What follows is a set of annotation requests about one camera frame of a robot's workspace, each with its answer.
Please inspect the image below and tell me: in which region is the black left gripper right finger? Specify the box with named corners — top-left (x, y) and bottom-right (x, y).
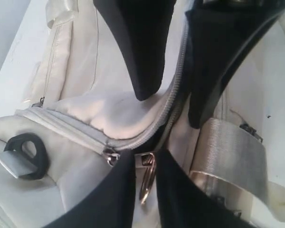
top-left (155, 149), bottom-right (248, 228)

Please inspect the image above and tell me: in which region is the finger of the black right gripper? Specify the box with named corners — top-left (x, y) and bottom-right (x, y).
top-left (93, 0), bottom-right (176, 101)
top-left (186, 0), bottom-right (285, 129)

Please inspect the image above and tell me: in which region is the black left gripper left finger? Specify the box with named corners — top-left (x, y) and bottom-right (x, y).
top-left (46, 151), bottom-right (136, 228)

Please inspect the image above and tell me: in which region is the beige fabric duffel bag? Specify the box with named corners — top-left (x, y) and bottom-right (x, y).
top-left (0, 0), bottom-right (285, 228)

